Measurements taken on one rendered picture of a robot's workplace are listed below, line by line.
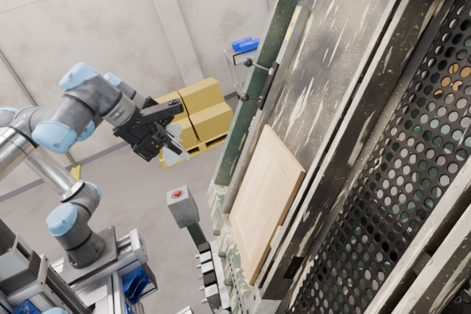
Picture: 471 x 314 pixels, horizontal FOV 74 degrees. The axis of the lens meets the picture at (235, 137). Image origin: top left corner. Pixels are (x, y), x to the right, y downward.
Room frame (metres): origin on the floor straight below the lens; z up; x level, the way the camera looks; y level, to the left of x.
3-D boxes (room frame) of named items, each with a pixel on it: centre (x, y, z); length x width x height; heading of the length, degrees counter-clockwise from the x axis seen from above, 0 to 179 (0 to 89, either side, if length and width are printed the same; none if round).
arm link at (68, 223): (1.03, 0.73, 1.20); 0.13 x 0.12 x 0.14; 169
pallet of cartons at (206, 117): (3.74, 0.48, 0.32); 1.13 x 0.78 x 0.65; 105
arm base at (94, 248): (1.02, 0.73, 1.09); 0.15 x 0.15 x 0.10
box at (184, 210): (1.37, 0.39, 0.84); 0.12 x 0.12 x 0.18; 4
